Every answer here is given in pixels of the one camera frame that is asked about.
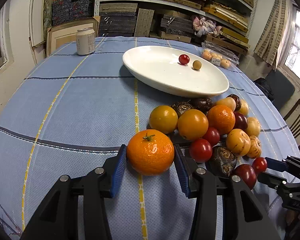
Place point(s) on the white metal shelving rack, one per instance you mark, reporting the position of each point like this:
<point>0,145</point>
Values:
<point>248,6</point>

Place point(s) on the clear plastic clamshell box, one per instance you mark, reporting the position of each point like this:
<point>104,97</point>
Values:
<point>222,52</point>

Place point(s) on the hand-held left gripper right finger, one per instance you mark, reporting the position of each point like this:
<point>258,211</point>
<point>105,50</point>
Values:
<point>183,175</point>

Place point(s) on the dark brown water chestnut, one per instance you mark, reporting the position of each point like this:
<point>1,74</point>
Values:
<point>181,108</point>
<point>236,101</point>
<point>201,104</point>
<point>222,160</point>

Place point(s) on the white leaning board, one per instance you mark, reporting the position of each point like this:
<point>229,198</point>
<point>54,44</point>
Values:
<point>37,22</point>

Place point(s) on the upright woven wooden box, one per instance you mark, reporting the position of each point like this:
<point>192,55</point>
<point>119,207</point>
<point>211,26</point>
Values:
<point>143,22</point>

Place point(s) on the large dark red plum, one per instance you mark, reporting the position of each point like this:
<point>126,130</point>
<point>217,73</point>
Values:
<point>245,176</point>

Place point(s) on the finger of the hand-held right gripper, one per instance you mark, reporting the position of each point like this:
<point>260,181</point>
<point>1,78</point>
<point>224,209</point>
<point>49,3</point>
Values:
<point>275,163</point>
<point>272,180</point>

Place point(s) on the white oval plate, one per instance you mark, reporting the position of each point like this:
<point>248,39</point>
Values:
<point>165,75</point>

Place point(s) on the pale yellow round fruit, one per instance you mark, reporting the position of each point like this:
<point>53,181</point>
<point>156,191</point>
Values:
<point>163,118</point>

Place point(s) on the smooth orange citrus fruit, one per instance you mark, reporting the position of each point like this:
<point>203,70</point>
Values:
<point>192,124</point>

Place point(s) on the orange mandarin with green stem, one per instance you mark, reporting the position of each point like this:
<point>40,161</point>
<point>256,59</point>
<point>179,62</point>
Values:
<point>150,155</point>

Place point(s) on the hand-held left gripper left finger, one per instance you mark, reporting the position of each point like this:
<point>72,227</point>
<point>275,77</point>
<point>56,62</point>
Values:
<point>118,172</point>

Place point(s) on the framed picture in cardboard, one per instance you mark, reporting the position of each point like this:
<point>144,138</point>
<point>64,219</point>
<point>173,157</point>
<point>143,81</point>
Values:
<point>62,36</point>

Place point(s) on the white drink can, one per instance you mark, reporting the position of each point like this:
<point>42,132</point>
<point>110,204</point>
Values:
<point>85,41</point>

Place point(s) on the small dark red plum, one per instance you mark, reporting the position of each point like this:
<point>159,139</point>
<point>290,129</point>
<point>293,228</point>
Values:
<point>240,121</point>

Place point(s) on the red cherry tomato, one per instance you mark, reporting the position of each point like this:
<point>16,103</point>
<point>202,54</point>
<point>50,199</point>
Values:
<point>183,59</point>
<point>200,150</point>
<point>212,136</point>
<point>259,165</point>

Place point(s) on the stack of yellow wooden boxes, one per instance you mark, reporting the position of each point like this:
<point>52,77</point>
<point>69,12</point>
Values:
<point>230,17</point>

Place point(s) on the stack of grey flat boxes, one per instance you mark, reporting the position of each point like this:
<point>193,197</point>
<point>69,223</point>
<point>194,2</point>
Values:
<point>117,18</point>

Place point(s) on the green marble slab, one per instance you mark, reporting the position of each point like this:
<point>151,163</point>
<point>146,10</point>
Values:
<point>49,5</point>

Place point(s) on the cluster of small peach mandarins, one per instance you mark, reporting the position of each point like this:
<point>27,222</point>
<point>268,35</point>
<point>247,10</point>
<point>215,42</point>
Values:
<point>206,55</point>

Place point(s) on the brown wooden chair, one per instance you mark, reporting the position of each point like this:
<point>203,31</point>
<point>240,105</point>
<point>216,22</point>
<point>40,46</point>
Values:
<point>298,122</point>

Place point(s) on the pink crumpled plastic bag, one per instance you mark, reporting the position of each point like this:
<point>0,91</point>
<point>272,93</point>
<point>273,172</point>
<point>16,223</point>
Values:
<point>206,25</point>

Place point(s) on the bright window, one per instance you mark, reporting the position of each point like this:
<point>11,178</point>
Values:
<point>298,50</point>

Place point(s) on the stack of dark clasp boxes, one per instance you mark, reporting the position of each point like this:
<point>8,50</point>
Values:
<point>176,25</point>

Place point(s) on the blue checked tablecloth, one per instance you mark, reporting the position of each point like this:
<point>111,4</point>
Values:
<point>77,110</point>

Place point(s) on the yellow striped pepino melon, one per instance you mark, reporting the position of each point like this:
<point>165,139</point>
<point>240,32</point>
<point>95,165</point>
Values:
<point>237,142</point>
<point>244,107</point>
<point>253,126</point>
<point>225,102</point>
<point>255,147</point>

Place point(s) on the stack of patterned fabric boxes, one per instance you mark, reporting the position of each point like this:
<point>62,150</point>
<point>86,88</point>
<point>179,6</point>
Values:
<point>72,8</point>

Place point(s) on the dark jacket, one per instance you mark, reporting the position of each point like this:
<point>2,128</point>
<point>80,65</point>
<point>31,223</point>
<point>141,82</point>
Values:
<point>265,88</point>

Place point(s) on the dark blue chair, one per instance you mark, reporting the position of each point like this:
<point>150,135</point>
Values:
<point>281,87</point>

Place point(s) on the small tan longan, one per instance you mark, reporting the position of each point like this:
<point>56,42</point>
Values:
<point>197,65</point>

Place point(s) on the dimpled orange mandarin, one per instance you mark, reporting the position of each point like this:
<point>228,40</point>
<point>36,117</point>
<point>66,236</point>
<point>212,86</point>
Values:
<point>221,119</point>

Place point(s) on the beige patterned curtain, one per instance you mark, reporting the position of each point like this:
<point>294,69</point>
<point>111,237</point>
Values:
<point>272,27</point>

